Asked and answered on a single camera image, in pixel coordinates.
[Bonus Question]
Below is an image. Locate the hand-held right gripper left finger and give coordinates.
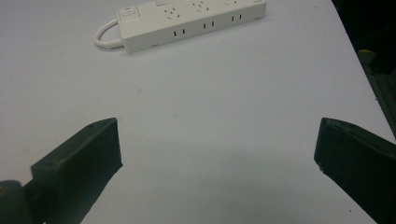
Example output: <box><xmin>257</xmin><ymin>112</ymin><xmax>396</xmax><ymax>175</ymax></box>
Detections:
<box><xmin>22</xmin><ymin>117</ymin><xmax>123</xmax><ymax>224</ymax></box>

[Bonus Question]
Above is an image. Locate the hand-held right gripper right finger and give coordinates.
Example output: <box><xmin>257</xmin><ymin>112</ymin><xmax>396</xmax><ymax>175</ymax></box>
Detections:
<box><xmin>313</xmin><ymin>117</ymin><xmax>396</xmax><ymax>224</ymax></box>

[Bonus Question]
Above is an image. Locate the white power strip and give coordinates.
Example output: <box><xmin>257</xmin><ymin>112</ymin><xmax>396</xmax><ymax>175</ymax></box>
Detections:
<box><xmin>116</xmin><ymin>0</ymin><xmax>267</xmax><ymax>54</ymax></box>

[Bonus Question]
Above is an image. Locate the white power strip cable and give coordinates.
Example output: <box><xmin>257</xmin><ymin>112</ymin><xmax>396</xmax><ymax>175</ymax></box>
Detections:
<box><xmin>94</xmin><ymin>18</ymin><xmax>125</xmax><ymax>49</ymax></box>

